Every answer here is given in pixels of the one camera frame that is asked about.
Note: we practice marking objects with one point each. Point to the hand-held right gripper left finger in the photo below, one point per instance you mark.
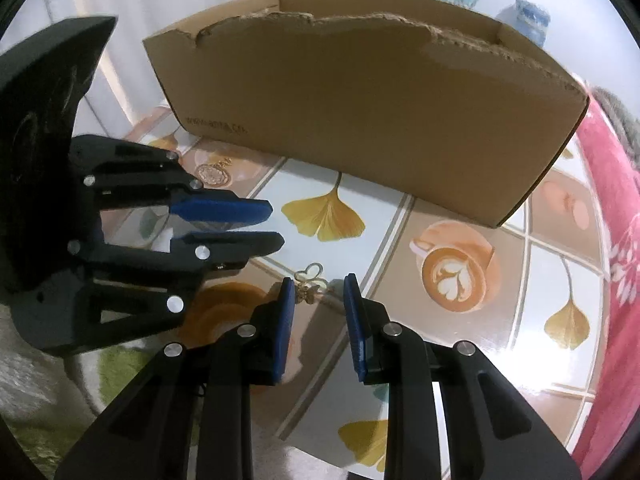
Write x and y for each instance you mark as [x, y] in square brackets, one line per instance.
[282, 330]

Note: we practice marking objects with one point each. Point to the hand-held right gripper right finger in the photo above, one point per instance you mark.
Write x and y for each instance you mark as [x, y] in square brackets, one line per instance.
[356, 330]

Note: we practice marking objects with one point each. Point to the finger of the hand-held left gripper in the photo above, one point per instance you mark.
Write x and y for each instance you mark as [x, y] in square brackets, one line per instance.
[220, 210]
[225, 246]

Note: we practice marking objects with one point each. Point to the small solid gold butterfly earring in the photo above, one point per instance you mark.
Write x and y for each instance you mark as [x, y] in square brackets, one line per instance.
[307, 294]

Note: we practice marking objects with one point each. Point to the gold butterfly outline earring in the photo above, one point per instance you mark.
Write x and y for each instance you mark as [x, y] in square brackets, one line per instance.
[300, 275]

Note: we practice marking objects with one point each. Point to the brown cardboard box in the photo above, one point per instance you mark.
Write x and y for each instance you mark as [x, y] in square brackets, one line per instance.
[350, 110]

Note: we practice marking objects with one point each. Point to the round gold filigree pendant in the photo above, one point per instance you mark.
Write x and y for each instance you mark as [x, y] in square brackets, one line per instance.
[214, 174]

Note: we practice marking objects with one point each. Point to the tile print table cover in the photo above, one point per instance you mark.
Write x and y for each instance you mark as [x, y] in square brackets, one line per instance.
[450, 360]

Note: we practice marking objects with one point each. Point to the white and green fluffy cloth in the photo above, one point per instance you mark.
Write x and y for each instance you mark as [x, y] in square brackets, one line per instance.
[30, 380]

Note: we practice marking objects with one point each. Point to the pink floral blanket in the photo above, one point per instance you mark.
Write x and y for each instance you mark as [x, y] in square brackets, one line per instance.
[615, 210]

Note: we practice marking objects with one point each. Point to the grey green blanket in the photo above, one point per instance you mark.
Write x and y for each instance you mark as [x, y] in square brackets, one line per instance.
[622, 115]

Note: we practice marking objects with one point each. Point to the blue water dispenser bottle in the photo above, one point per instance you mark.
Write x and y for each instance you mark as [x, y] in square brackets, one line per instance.
[530, 17]

